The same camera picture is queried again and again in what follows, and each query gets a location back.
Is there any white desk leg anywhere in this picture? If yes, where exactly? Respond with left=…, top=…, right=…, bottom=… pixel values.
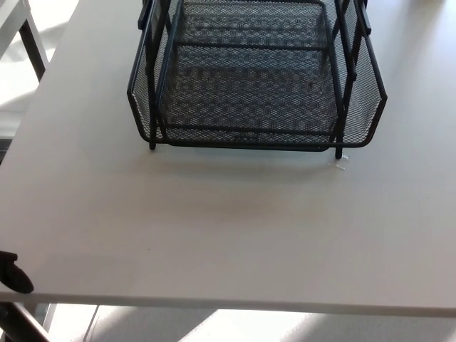
left=42, top=303, right=58, bottom=331

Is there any clear tape piece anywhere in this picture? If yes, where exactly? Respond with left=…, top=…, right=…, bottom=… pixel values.
left=329, top=153, right=350, bottom=172

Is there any black mesh tray with label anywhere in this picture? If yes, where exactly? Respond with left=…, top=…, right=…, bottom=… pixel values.
left=156, top=117, right=338, bottom=153

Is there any white side table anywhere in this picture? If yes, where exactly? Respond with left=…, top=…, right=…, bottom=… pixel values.
left=0, top=0, right=49, bottom=83

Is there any black metal organizer frame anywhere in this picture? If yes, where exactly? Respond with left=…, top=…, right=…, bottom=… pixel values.
left=138, top=0, right=372, bottom=160

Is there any small black mesh tray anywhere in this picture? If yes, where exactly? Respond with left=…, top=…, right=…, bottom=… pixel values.
left=165, top=0, right=334, bottom=49

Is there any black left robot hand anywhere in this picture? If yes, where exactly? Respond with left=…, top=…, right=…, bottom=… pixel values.
left=0, top=250, right=35, bottom=294

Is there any black mesh sliding drawer tray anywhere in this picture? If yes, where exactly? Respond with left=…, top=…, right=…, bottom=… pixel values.
left=126, top=6, right=388, bottom=149

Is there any dark brown desk brace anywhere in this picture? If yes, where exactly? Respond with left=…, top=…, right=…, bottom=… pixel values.
left=0, top=302, right=51, bottom=342

